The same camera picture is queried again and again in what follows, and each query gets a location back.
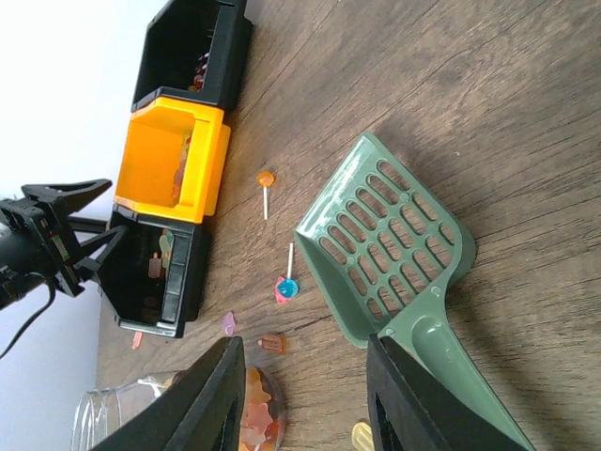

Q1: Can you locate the pink popsicle candy left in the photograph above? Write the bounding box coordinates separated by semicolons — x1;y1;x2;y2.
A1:
131;331;143;350

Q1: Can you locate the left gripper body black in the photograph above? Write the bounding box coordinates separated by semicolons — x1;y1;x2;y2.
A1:
1;197;85;308

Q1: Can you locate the clear plastic jar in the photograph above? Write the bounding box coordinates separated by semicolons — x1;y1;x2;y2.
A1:
71;341;285;450

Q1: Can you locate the orange bin with gummies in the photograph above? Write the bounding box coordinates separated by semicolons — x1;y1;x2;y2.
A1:
114;97;231;224

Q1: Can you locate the blue lollipop on table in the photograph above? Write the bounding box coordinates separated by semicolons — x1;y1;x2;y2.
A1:
274;242;300;305

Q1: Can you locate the black bin with popsicle candies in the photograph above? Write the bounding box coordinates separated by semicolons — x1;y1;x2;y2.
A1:
100;207;212;338

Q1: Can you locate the popsicle candy right of jar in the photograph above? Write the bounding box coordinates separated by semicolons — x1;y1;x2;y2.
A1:
351;421;375;451

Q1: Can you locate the green slotted plastic scoop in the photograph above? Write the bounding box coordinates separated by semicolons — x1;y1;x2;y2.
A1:
294;132;532;450

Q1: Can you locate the black bin with lollipops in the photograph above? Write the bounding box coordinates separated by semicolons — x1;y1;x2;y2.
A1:
131;0;253;112

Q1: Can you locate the orange popsicle candy on table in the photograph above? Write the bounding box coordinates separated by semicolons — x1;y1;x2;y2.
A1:
257;334;287;355

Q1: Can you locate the pink star candy near bins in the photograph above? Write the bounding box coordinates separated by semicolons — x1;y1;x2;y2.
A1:
222;311;237;336

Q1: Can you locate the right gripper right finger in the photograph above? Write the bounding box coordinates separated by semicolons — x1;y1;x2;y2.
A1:
366;334;512;450

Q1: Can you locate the orange lollipop near bins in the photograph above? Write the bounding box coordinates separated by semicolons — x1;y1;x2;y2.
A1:
256;171;275;221

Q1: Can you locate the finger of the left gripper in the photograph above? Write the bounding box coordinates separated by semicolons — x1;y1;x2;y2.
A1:
20;179;113;221
73;224;128;287

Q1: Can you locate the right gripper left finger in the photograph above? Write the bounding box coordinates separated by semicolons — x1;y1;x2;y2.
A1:
94;336;246;450

